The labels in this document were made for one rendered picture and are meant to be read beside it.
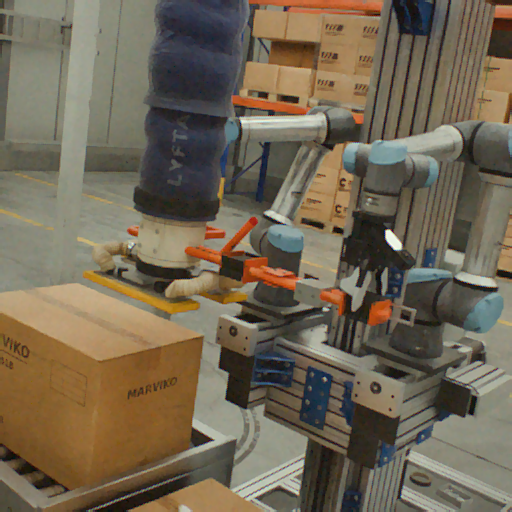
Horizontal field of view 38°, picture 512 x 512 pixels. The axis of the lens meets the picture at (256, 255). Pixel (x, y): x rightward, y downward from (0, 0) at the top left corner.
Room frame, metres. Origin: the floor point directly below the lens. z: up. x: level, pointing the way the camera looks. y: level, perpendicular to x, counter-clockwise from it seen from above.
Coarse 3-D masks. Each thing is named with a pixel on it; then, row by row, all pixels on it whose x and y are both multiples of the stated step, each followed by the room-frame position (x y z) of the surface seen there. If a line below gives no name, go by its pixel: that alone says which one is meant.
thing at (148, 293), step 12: (84, 276) 1.91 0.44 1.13; (96, 276) 1.89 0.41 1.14; (108, 276) 1.88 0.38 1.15; (120, 276) 1.88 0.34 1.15; (120, 288) 1.83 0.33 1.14; (132, 288) 1.82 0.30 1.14; (144, 288) 1.82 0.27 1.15; (156, 288) 1.80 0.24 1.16; (144, 300) 1.77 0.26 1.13; (156, 300) 1.75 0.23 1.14; (168, 300) 1.75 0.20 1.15; (180, 300) 1.77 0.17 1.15; (192, 300) 1.80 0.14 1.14; (168, 312) 1.72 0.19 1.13; (180, 312) 1.74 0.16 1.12
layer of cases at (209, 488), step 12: (204, 480) 2.00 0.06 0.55; (216, 480) 2.01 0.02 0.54; (180, 492) 1.92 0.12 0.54; (192, 492) 1.93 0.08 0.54; (204, 492) 1.94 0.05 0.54; (216, 492) 1.95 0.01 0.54; (228, 492) 1.96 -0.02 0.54; (144, 504) 1.83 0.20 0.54; (156, 504) 1.84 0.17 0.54; (168, 504) 1.85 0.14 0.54; (180, 504) 1.86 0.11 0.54; (192, 504) 1.87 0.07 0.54; (204, 504) 1.88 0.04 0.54; (216, 504) 1.88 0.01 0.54; (228, 504) 1.89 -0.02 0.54; (240, 504) 1.90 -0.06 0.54; (252, 504) 1.91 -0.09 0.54
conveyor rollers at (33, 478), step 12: (0, 444) 2.08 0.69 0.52; (192, 444) 2.22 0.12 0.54; (0, 456) 1.99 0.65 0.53; (12, 456) 2.02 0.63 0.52; (12, 468) 1.92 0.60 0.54; (24, 468) 1.95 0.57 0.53; (36, 468) 1.98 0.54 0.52; (36, 480) 1.88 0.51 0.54; (48, 480) 1.90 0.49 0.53; (48, 492) 1.82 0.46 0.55; (60, 492) 1.84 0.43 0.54
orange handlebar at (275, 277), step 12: (132, 228) 1.99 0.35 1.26; (216, 228) 2.18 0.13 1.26; (192, 252) 1.84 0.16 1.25; (204, 252) 1.83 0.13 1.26; (216, 252) 1.85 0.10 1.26; (252, 276) 1.73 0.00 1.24; (264, 276) 1.70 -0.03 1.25; (276, 276) 1.69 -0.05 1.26; (288, 276) 1.72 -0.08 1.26; (288, 288) 1.67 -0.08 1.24; (324, 300) 1.60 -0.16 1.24; (336, 300) 1.58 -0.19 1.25; (384, 312) 1.53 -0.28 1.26
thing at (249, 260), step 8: (224, 256) 1.76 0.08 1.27; (232, 256) 1.79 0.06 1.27; (240, 256) 1.81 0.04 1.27; (248, 256) 1.82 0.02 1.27; (256, 256) 1.81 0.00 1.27; (224, 264) 1.77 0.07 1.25; (232, 264) 1.74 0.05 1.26; (240, 264) 1.73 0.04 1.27; (248, 264) 1.73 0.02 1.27; (256, 264) 1.75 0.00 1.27; (264, 264) 1.78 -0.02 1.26; (224, 272) 1.75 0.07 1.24; (232, 272) 1.74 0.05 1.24; (240, 272) 1.73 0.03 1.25; (248, 272) 1.73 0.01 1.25; (240, 280) 1.73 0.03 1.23; (248, 280) 1.74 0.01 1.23; (256, 280) 1.76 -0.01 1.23
